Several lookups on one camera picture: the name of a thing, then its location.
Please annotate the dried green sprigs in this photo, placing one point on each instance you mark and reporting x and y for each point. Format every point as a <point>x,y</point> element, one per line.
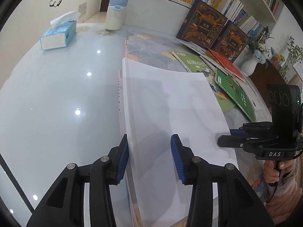
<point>292,54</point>

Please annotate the person's right forearm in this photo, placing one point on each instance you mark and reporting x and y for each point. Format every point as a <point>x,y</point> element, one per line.
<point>291,194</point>

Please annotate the light green book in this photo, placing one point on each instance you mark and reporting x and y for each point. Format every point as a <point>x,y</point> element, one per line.
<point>191,62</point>

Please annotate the white spiral bound notebook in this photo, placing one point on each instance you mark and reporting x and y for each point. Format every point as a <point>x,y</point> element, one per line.
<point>194,47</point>

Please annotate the blue tissue box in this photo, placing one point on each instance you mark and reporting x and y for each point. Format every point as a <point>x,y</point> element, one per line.
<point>56,35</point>

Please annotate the ornate dark hardcover book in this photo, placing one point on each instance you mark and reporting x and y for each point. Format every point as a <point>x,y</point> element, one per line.
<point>233,42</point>
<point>201,23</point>

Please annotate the blue flower bouquet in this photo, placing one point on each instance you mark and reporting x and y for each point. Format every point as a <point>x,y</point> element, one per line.
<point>259,49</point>

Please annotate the row of white blue books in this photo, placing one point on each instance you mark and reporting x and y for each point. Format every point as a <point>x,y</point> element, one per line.
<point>243,16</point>

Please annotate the person's right hand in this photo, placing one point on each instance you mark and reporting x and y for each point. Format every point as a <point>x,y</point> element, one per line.
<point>269,173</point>

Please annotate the white ribbed vase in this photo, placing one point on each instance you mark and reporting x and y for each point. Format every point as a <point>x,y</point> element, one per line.
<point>249,65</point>

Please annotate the wall outlet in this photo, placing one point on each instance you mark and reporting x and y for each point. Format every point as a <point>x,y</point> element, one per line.
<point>82,7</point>

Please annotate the white cover book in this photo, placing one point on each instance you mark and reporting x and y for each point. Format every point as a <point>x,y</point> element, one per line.
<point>170,104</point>

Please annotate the dark green book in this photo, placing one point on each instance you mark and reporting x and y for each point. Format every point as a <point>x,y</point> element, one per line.
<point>236,92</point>

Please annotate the brown wooden cabinet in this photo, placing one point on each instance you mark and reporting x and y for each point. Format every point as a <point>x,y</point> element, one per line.
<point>265,80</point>

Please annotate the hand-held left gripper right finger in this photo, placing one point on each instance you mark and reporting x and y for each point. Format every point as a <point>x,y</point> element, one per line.
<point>178,163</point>

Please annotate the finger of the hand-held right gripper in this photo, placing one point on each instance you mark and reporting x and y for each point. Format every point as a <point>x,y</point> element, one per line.
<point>234,141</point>
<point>255,128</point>

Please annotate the white bottle with blue lid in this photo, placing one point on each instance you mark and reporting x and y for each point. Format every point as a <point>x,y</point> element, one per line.
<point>114,16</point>

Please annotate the colourful jar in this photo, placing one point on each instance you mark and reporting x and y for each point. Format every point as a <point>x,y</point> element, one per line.
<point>278,60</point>

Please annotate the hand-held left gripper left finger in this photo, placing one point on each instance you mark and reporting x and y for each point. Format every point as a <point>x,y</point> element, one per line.
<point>122,163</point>

